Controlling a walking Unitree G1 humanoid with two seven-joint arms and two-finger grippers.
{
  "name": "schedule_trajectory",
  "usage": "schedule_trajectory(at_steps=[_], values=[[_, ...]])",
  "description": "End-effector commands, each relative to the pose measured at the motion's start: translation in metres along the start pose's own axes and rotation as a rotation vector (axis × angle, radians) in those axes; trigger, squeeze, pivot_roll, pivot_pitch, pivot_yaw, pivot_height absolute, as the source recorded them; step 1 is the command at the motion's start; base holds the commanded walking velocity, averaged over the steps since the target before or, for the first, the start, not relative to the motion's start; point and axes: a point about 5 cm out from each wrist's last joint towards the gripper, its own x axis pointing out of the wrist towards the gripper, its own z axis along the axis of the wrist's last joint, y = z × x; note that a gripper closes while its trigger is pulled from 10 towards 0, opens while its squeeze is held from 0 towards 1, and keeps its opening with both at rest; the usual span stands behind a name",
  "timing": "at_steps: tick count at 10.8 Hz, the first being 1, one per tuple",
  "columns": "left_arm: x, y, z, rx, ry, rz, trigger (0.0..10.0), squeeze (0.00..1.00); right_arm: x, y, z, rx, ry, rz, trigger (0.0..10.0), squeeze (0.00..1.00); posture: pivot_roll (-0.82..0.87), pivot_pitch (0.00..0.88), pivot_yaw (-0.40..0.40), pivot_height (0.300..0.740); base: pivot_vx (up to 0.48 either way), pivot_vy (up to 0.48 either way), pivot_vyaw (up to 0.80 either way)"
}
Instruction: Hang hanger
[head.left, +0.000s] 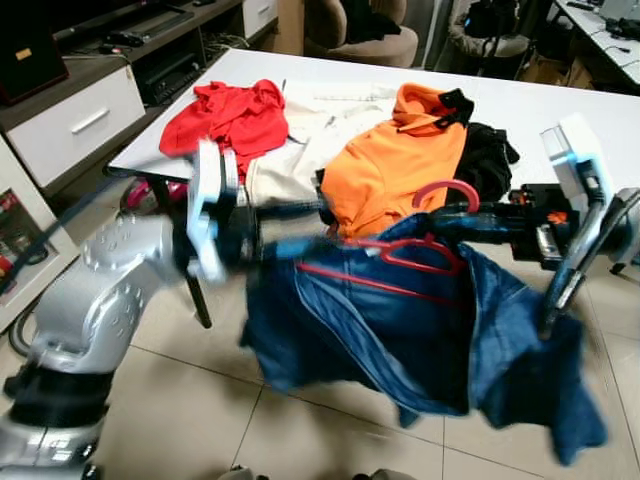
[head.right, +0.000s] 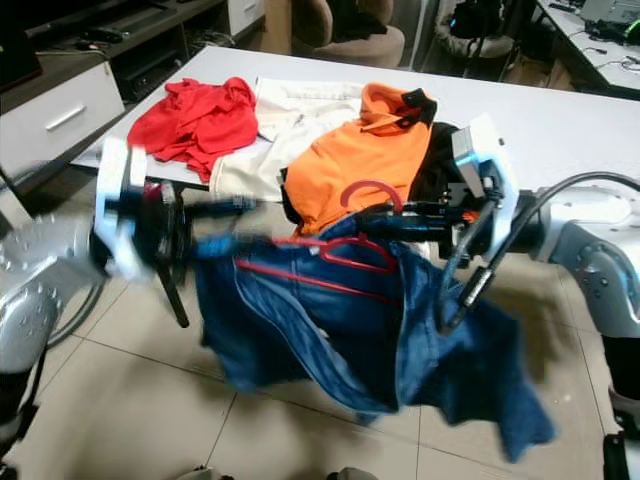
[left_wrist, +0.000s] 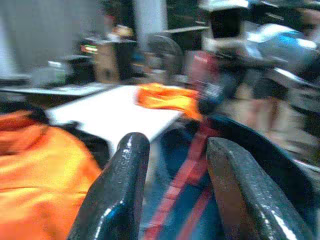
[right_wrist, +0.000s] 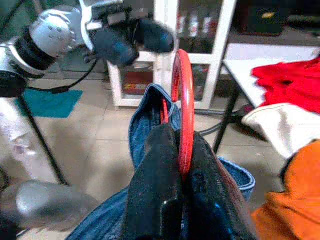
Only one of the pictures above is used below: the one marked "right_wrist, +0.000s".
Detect teal floor mat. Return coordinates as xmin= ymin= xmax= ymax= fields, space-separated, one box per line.
xmin=14 ymin=88 xmax=84 ymax=119

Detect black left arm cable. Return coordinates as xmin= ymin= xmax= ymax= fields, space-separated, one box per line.
xmin=24 ymin=56 xmax=99 ymax=95

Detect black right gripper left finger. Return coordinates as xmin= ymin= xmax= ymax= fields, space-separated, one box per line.
xmin=121 ymin=123 xmax=186 ymax=240

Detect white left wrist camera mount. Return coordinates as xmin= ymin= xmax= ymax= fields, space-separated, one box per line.
xmin=79 ymin=0 xmax=125 ymax=52

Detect blue denim shorts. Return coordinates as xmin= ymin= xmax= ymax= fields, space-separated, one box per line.
xmin=65 ymin=83 xmax=256 ymax=240

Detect orange polo shirt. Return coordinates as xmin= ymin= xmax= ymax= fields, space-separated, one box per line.
xmin=250 ymin=140 xmax=320 ymax=240

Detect white glass-door cabinet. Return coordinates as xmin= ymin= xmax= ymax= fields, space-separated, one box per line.
xmin=107 ymin=0 xmax=238 ymax=111

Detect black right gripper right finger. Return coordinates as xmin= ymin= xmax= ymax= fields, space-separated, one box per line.
xmin=184 ymin=131 xmax=256 ymax=240

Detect red garment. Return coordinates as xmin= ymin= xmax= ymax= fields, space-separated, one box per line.
xmin=250 ymin=57 xmax=320 ymax=114

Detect white table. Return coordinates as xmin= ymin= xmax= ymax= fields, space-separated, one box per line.
xmin=213 ymin=43 xmax=320 ymax=154

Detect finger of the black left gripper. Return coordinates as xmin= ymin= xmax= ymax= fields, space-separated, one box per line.
xmin=92 ymin=29 xmax=140 ymax=66
xmin=138 ymin=19 xmax=175 ymax=54

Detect black clothes rack stand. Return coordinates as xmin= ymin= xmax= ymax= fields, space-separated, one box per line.
xmin=16 ymin=94 xmax=70 ymax=186

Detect black television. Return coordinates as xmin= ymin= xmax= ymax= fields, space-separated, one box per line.
xmin=236 ymin=4 xmax=292 ymax=37

